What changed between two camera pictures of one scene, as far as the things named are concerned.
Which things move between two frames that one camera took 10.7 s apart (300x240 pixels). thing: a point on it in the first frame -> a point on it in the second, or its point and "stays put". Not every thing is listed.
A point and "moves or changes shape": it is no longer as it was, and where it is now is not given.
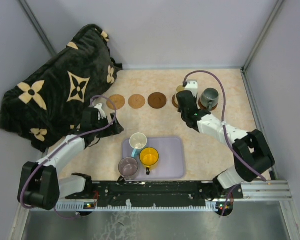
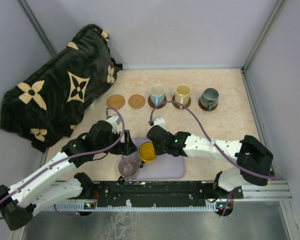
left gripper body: x=112 y=130 -> x=120 y=148
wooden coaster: x=205 y=108 stays put
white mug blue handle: x=137 y=141 -> x=157 y=93
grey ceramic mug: x=209 y=98 stays put
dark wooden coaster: x=157 y=100 stays put
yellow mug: x=149 y=156 moves or changes shape
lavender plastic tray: x=170 y=164 stays put
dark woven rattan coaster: x=118 y=100 stays put
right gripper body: x=183 y=114 -> x=160 y=149
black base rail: x=156 y=194 stays put
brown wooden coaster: x=173 y=102 stays put
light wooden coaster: x=136 y=101 stays put
